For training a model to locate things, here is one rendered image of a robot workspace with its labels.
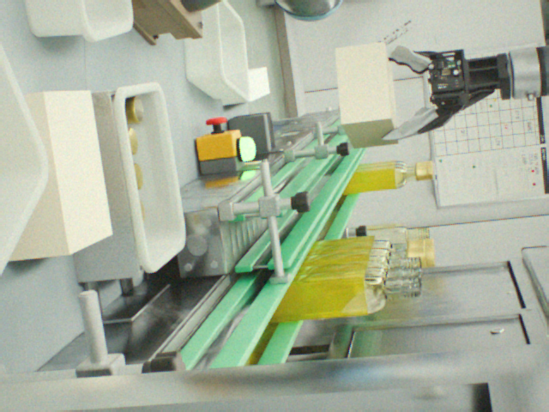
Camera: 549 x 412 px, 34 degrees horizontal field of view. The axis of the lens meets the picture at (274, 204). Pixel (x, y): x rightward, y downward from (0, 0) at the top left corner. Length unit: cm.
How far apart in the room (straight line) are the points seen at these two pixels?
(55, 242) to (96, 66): 40
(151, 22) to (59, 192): 56
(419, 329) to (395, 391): 119
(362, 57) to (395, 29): 579
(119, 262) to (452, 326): 65
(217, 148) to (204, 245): 43
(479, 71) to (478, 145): 583
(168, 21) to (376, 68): 32
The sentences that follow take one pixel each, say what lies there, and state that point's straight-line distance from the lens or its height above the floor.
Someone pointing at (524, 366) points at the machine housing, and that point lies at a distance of 33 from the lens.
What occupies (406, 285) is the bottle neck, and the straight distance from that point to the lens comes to 128.
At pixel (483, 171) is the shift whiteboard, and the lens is 723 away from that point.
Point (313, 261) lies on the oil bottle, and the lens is 139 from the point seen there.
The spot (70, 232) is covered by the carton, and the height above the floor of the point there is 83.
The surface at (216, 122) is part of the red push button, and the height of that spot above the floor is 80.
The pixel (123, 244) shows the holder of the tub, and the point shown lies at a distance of 107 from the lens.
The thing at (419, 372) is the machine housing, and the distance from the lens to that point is 33.
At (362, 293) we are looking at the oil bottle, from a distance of 127.
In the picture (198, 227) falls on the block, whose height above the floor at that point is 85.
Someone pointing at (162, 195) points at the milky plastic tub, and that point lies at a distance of 121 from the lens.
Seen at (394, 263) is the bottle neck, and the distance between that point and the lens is 139.
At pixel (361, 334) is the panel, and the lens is 152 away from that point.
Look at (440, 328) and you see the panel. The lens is 151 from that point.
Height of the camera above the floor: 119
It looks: 11 degrees down
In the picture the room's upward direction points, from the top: 84 degrees clockwise
